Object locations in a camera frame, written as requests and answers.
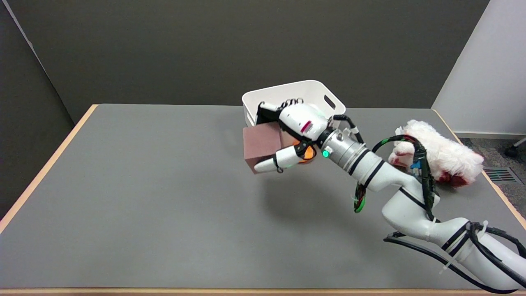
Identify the yellow rubber duck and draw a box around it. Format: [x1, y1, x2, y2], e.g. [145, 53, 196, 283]
[293, 140, 317, 164]

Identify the metal floor vent grille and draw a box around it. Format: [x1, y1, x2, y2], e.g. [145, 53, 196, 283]
[483, 166, 518, 183]

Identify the black chair caster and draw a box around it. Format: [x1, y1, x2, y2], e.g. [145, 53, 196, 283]
[505, 138, 526, 158]

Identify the brown wooden cube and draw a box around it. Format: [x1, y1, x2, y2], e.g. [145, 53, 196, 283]
[243, 122, 294, 174]

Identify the green braided cable loop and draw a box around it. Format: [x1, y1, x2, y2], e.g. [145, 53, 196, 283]
[354, 183, 367, 213]

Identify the white plush toy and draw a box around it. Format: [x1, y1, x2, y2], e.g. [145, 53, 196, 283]
[388, 120, 484, 187]

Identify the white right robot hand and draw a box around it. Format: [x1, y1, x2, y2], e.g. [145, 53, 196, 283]
[254, 98, 332, 173]

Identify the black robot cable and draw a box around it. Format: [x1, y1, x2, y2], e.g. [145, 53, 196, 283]
[384, 233, 526, 294]

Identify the white plastic storage bin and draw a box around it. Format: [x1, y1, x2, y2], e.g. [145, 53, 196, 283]
[242, 80, 346, 128]

